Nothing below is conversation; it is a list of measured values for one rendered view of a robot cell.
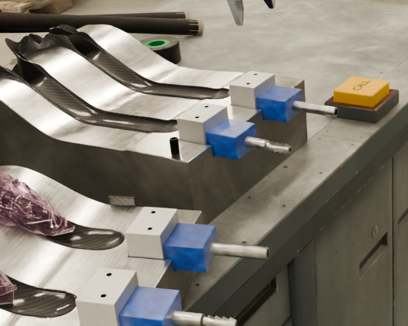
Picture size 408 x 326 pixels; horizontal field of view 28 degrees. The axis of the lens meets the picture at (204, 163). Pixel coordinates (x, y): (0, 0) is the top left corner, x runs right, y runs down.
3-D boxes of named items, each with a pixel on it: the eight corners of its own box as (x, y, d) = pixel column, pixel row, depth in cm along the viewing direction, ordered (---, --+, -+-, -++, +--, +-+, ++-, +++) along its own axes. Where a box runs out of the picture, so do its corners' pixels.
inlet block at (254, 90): (346, 125, 98) (344, 83, 95) (327, 141, 94) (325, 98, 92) (253, 109, 105) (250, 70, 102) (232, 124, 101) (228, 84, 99)
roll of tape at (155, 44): (134, 71, 142) (131, 52, 141) (139, 56, 149) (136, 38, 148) (179, 67, 141) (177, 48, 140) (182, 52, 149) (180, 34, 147)
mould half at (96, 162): (307, 141, 109) (302, 45, 103) (196, 234, 91) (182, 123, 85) (45, 94, 137) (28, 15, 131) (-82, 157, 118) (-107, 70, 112)
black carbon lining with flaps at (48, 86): (241, 104, 105) (235, 33, 101) (167, 154, 94) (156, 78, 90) (51, 73, 124) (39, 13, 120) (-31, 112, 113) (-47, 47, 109)
